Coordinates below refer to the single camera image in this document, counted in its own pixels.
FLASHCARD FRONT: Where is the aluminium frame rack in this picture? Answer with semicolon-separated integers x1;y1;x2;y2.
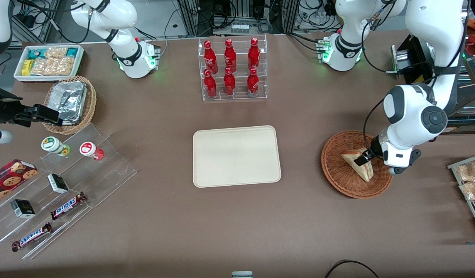
177;0;299;37

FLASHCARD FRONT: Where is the large clear cracker bag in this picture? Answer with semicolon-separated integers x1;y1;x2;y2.
31;57;74;76

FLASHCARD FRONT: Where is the green lid white cup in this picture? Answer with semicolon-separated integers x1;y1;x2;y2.
41;136;71;156

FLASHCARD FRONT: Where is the triangular sandwich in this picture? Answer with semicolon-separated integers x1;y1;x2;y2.
341;148;374;183

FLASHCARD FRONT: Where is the clear bag of fried snacks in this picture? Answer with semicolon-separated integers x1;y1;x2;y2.
455;160;475;182
459;181;475;202

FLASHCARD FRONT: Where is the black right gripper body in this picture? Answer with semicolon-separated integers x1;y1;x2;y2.
0;90;37;128

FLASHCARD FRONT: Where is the silver foil container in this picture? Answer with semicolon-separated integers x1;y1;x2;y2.
48;81;88;125

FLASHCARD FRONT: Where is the Snickers chocolate bar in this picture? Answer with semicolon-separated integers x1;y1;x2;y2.
50;192;87;220
12;222;53;252

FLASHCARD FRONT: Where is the red lid white cup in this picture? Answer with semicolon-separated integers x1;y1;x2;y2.
79;141;105;161

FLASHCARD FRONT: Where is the clear acrylic stepped shelf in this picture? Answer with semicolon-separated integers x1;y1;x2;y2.
0;123;138;260

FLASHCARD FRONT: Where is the red cola bottle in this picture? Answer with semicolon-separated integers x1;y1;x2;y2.
223;67;236;96
247;68;259;97
204;41;218;74
224;39;237;73
248;37;260;72
204;69;217;98

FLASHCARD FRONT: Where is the white rectangular snack bin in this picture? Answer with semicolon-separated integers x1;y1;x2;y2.
14;44;85;83

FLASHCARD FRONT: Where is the small clear cracker bag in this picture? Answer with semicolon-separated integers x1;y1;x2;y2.
44;47;68;59

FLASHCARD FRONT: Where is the tan wicker basket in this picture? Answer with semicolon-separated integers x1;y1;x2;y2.
42;75;97;136

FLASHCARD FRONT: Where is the clear acrylic bottle rack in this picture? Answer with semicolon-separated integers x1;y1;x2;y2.
198;34;268;102

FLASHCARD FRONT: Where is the brown round wicker basket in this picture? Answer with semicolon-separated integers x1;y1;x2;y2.
321;130;394;199

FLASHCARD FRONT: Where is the beige plastic tray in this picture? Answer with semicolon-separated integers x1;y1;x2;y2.
193;125;282;188

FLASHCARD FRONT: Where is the black food warmer cabinet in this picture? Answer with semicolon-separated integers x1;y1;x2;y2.
390;0;475;134

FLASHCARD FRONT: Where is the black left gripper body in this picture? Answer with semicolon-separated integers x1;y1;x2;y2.
370;144;385;162

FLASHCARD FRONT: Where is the red cookie box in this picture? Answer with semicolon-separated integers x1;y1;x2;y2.
0;159;39;205

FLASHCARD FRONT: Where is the black cable loop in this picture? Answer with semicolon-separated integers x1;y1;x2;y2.
324;260;379;278

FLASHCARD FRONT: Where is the grey wire rack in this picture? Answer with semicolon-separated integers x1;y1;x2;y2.
448;154;475;236

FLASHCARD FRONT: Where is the small black box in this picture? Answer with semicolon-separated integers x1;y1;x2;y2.
10;199;36;219
47;173;69;194

